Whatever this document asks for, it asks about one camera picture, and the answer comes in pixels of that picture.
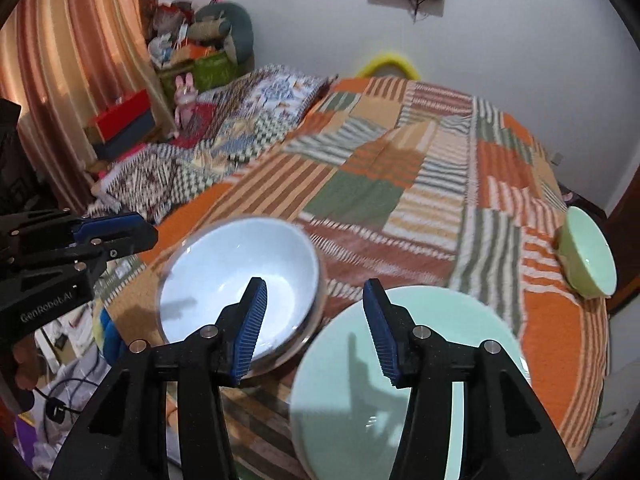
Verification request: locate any white bowl patterned outside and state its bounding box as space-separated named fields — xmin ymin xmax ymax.
xmin=158 ymin=216 xmax=321 ymax=361

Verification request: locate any light green bowl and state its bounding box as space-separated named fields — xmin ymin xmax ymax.
xmin=558 ymin=206 xmax=617 ymax=299

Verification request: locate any person's left hand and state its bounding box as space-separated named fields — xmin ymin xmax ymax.
xmin=13 ymin=335 xmax=39 ymax=390

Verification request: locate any dark blue box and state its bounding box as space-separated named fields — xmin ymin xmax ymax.
xmin=92 ymin=110 xmax=155 ymax=162

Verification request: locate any red box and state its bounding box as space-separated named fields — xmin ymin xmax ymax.
xmin=85 ymin=89 xmax=151 ymax=144

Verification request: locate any pink bunny toy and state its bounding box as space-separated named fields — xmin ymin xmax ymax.
xmin=174 ymin=73 xmax=198 ymax=131

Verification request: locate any light green plate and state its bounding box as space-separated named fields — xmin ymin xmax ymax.
xmin=290 ymin=285 xmax=529 ymax=480

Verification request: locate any patterned pillow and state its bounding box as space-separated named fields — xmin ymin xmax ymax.
xmin=86 ymin=65 xmax=334 ymax=224

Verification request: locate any green box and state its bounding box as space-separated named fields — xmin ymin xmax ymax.
xmin=192 ymin=52 xmax=238 ymax=92

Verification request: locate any orange striped curtain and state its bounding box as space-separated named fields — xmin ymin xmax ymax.
xmin=1 ymin=0 xmax=174 ymax=211

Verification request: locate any grey plush toy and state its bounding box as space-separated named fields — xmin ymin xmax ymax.
xmin=186 ymin=1 xmax=254 ymax=65

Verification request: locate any orange patchwork blanket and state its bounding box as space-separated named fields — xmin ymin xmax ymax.
xmin=107 ymin=77 xmax=608 ymax=457

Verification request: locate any yellow ring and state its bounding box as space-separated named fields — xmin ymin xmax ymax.
xmin=354 ymin=51 xmax=422 ymax=82

